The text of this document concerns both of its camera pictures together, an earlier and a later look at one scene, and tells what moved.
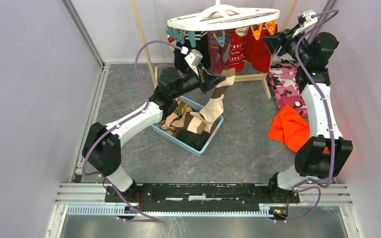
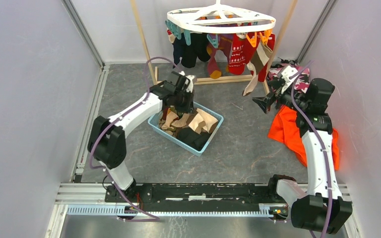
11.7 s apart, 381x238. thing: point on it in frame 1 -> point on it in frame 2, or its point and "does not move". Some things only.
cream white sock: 204,121 -> 262,54
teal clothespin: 221,40 -> 214,41
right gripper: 272,42 -> 278,84
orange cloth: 288,127 does not move
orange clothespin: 257,32 -> 253,40
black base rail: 202,197 does not move
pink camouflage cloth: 283,82 does not move
